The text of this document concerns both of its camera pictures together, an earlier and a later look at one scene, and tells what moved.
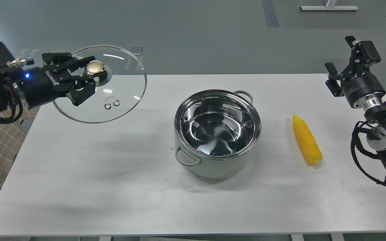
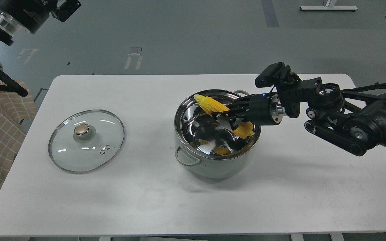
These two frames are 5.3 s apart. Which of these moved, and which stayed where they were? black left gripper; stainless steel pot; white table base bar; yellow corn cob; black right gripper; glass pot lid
Moved: yellow corn cob; black right gripper; glass pot lid; black left gripper
Stayed: stainless steel pot; white table base bar
